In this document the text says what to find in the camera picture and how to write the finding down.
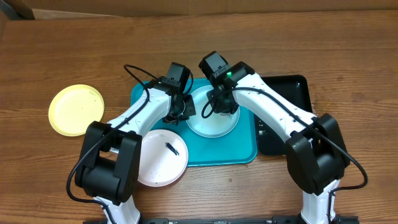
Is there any light blue plate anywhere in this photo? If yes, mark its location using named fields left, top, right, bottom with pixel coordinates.
left=187, top=85, right=240, bottom=138

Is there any white plate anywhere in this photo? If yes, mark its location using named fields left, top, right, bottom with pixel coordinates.
left=138, top=129, right=189, bottom=187

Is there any yellow plate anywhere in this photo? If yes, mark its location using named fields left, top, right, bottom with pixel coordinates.
left=48, top=84, right=104, bottom=137

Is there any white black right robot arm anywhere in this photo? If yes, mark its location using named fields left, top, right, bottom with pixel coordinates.
left=199, top=58, right=351, bottom=223

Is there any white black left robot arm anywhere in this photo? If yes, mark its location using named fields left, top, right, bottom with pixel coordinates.
left=66, top=80, right=196, bottom=223

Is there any teal plastic tray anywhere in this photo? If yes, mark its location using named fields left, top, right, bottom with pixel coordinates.
left=130, top=77, right=259, bottom=168

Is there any black rectangular tray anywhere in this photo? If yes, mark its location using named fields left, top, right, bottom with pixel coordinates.
left=254, top=75, right=312, bottom=156

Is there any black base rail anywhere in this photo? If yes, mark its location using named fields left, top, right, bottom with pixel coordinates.
left=83, top=215, right=360, bottom=224

